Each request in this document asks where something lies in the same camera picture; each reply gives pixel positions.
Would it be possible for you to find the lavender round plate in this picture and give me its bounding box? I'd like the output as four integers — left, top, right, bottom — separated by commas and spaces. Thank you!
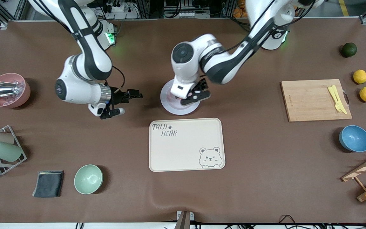
160, 79, 202, 115

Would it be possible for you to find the white socket strip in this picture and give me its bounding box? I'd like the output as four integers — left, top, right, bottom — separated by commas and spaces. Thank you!
165, 11, 193, 18

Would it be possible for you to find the dark green lime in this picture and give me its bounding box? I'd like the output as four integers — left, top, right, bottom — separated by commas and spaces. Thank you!
342, 42, 358, 58

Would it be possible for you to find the wooden peg rack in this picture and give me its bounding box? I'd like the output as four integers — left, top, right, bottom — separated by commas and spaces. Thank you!
341, 149, 366, 202

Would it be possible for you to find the cream bear print tray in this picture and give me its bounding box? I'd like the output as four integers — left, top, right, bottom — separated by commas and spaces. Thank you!
148, 118, 226, 172

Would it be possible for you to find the grey wire cup rack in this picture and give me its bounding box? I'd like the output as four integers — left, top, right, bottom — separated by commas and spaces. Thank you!
0, 125, 28, 175

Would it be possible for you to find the mint green cup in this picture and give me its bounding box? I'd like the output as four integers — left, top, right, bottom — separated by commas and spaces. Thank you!
0, 141, 23, 163

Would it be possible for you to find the pink bowl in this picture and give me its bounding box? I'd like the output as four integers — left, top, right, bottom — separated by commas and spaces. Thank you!
0, 73, 31, 108

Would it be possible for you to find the yellow plastic fork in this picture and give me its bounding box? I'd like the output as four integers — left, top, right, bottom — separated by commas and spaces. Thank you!
328, 86, 344, 114

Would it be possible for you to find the white power strip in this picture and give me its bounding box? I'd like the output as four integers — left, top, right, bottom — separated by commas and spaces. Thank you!
105, 4, 139, 19

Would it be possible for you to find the blue bowl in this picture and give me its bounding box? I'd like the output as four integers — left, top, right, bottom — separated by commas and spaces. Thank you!
339, 125, 366, 153

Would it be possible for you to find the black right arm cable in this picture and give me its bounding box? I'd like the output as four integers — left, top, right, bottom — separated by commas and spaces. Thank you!
112, 65, 126, 93

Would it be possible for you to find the mint green bowl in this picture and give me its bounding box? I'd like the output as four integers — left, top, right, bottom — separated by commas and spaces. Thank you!
74, 164, 104, 195

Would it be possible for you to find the dark grey folded cloth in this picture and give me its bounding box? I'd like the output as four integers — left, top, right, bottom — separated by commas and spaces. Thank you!
32, 170, 64, 198

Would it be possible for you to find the metal table edge bracket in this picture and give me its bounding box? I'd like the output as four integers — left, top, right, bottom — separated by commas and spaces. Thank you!
174, 211, 195, 229

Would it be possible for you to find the wooden cutting board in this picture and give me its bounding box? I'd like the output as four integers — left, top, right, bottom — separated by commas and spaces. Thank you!
280, 79, 353, 122

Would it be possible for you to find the bag of orange fruit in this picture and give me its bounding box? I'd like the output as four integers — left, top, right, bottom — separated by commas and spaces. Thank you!
233, 0, 248, 18

